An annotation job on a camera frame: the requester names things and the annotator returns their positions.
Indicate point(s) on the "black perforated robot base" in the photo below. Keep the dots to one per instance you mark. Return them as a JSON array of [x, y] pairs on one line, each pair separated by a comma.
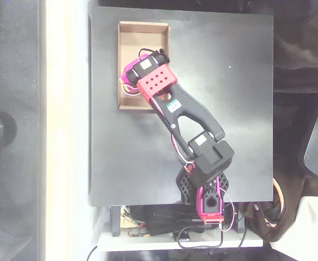
[[183, 185]]

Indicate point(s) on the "beige controller board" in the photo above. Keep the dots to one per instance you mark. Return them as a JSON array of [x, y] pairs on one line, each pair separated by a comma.
[[126, 221]]

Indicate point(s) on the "small black connector box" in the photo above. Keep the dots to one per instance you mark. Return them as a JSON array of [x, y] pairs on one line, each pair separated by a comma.
[[184, 237]]

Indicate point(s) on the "white cloth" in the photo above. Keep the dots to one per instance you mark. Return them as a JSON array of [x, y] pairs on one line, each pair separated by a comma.
[[317, 231]]

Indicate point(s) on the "white shelf board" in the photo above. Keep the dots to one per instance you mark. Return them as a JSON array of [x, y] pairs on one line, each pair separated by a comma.
[[137, 243]]

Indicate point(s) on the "cardboard box tray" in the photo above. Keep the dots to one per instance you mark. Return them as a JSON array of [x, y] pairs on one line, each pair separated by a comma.
[[142, 38]]

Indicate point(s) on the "magenta gripper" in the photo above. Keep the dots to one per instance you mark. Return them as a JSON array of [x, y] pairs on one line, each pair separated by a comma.
[[127, 76]]

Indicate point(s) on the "brown blanket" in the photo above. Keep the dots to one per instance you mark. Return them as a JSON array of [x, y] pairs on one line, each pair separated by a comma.
[[306, 40]]

